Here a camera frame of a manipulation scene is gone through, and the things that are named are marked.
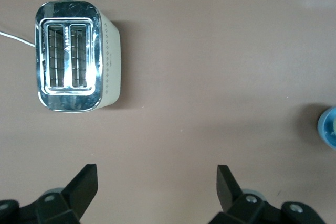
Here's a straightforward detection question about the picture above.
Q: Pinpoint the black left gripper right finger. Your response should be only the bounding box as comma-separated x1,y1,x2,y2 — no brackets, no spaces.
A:
208,165,326,224

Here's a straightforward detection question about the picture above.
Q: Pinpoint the white toaster power cord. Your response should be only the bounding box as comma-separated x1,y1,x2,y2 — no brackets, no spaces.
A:
0,30,36,47

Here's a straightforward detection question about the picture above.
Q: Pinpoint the white chrome two-slot toaster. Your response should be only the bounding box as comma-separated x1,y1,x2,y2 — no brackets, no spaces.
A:
34,0,122,113

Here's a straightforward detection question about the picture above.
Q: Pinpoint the blue bowl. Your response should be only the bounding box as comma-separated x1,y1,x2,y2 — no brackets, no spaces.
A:
317,106,336,149

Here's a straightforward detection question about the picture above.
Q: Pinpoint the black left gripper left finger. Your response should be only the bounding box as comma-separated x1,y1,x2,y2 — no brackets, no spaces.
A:
0,164,99,224

